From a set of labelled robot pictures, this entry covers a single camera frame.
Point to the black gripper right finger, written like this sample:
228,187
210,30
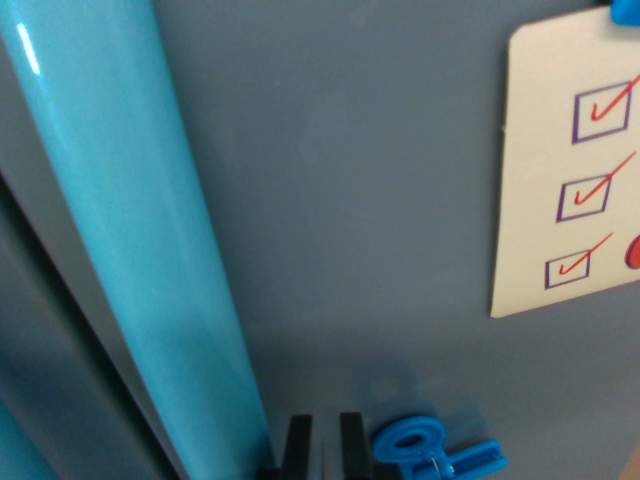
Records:
355,445

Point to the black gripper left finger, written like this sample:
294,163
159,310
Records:
297,447

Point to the grey fridge door with checklist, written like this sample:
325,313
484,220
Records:
350,200

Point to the grey fridge door with dispenser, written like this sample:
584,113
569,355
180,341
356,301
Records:
50,380

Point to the cream checklist card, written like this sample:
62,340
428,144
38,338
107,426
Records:
540,175

